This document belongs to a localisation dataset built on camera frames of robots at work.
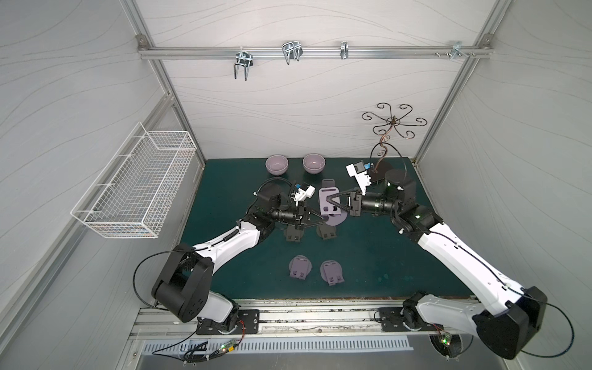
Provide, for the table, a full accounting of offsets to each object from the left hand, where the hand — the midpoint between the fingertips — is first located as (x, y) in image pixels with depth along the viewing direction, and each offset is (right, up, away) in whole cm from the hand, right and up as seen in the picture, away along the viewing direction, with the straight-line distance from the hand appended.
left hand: (327, 226), depth 68 cm
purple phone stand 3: (+4, -20, +16) cm, 26 cm away
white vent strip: (-40, -30, -10) cm, 50 cm away
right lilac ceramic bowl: (-1, +23, +48) cm, 53 cm away
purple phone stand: (+1, +4, -3) cm, 5 cm away
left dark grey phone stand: (-11, -8, +25) cm, 28 cm away
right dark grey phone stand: (+3, -7, +26) cm, 27 cm away
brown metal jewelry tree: (+30, +38, +25) cm, 54 cm away
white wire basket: (-59, +9, +1) cm, 60 cm away
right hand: (0, +9, -3) cm, 10 cm away
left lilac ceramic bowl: (-20, +22, +47) cm, 55 cm away
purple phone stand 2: (-8, -18, +16) cm, 26 cm away
